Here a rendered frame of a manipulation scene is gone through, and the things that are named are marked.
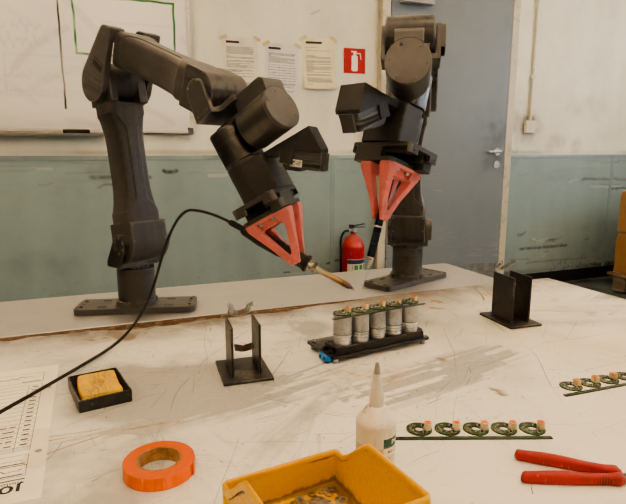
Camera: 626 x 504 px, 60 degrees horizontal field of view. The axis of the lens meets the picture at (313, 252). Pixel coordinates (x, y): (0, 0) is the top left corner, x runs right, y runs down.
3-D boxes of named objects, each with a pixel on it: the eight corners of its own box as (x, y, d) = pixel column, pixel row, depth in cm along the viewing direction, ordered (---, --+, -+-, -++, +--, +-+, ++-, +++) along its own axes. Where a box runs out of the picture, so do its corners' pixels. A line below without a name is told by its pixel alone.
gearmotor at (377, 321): (364, 340, 76) (364, 304, 75) (378, 337, 77) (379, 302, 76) (374, 346, 74) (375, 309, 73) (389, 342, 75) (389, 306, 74)
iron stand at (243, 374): (265, 390, 71) (255, 319, 75) (278, 375, 63) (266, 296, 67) (218, 396, 69) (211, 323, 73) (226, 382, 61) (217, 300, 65)
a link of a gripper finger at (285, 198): (325, 247, 77) (294, 188, 77) (312, 256, 70) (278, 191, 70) (285, 267, 79) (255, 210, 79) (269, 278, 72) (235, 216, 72)
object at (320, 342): (333, 365, 70) (333, 356, 70) (306, 348, 76) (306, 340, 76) (429, 344, 78) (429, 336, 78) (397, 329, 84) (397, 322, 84)
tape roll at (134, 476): (118, 496, 43) (117, 483, 43) (127, 456, 49) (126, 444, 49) (195, 486, 45) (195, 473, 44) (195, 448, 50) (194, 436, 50)
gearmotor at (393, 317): (380, 337, 77) (381, 302, 76) (394, 334, 78) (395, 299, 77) (391, 342, 75) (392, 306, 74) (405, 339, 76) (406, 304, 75)
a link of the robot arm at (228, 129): (280, 151, 74) (256, 105, 74) (253, 159, 69) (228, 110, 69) (249, 172, 78) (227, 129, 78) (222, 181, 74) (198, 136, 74)
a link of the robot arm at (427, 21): (445, 7, 71) (438, 43, 100) (376, 10, 73) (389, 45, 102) (441, 104, 74) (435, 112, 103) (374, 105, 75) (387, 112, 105)
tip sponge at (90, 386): (68, 387, 63) (67, 375, 63) (117, 377, 66) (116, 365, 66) (79, 413, 57) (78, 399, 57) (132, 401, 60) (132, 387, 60)
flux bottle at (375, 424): (401, 480, 45) (405, 367, 44) (364, 488, 44) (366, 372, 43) (384, 459, 49) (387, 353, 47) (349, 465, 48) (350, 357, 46)
